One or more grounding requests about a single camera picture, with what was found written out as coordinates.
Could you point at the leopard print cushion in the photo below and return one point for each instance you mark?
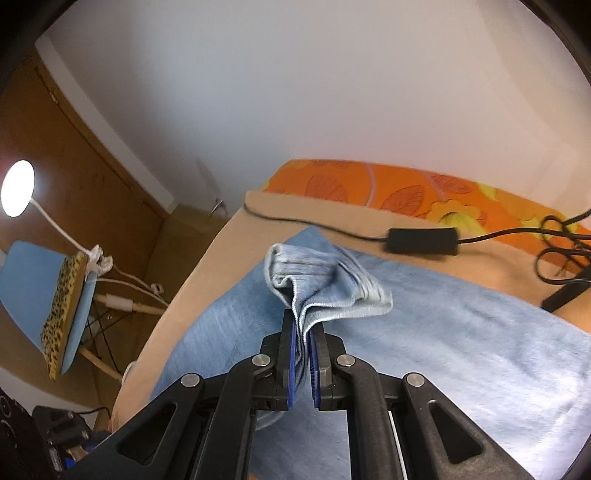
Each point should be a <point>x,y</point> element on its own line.
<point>64,309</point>

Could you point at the beige cloth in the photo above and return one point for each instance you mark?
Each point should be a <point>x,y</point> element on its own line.
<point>194,295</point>

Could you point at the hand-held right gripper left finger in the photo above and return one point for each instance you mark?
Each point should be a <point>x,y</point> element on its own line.
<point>291,364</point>

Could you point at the wooden door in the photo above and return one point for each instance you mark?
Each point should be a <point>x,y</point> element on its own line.
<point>69,161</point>

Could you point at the blue denim pants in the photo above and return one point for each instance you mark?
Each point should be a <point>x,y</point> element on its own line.
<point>438,332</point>

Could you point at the orange floral sheet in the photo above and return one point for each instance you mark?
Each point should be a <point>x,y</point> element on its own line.
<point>392,184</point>

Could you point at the blue chair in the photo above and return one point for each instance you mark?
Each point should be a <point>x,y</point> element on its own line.
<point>27,277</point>

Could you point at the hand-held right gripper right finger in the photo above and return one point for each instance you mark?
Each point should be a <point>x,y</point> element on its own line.
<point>315,369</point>

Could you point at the white clip lamp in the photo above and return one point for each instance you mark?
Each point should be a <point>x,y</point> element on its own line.
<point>18,187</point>

